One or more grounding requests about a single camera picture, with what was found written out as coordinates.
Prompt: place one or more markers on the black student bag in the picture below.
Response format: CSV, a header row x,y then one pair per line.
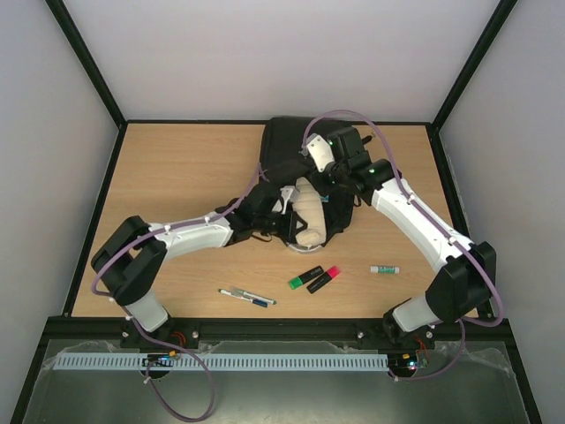
x,y
283,163

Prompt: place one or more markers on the blue whiteboard marker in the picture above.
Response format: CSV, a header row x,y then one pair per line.
x,y
253,301

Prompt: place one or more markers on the grey slotted cable duct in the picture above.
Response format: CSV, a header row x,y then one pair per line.
x,y
217,362

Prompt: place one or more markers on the pink highlighter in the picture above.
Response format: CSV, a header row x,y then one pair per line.
x,y
323,279

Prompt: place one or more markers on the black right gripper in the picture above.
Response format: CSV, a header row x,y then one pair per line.
x,y
329,177

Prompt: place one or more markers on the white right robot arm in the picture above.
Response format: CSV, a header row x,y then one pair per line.
x,y
464,271

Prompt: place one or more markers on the beige pencil case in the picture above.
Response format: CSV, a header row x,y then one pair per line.
x,y
309,206

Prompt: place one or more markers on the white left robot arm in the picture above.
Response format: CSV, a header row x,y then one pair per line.
x,y
129,261

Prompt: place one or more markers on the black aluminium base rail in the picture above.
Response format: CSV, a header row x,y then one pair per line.
x,y
364,334

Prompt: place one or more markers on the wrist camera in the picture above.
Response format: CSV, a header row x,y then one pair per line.
x,y
287,195
319,150

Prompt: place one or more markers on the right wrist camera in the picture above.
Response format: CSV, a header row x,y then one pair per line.
x,y
319,150

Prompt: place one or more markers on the green highlighter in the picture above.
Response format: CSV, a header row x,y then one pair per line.
x,y
305,277

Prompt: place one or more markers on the glue stick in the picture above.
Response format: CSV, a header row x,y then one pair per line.
x,y
394,270

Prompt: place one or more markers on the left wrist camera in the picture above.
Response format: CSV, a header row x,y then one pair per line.
x,y
287,195

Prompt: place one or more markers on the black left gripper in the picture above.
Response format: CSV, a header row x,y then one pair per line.
x,y
290,230

